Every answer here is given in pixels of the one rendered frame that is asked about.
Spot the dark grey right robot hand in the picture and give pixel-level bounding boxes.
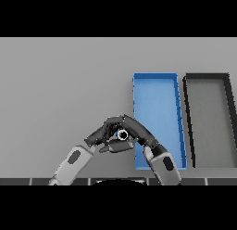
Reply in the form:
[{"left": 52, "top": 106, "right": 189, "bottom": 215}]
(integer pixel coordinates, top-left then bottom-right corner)
[{"left": 122, "top": 114, "right": 168, "bottom": 158}]

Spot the blue pipe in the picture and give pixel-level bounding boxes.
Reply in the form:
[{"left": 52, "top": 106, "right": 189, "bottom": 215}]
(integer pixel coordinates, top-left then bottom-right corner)
[{"left": 116, "top": 129, "right": 131, "bottom": 142}]

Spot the blue bin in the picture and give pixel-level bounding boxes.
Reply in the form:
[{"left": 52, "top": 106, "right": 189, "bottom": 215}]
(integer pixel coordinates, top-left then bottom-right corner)
[{"left": 132, "top": 72, "right": 188, "bottom": 172}]

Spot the dark grey bin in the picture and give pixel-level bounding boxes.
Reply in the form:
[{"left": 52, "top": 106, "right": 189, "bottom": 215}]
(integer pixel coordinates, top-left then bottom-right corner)
[{"left": 182, "top": 72, "right": 237, "bottom": 169}]

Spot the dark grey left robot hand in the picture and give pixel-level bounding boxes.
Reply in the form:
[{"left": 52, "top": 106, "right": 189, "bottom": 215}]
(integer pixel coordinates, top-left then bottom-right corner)
[{"left": 84, "top": 116, "right": 135, "bottom": 154}]

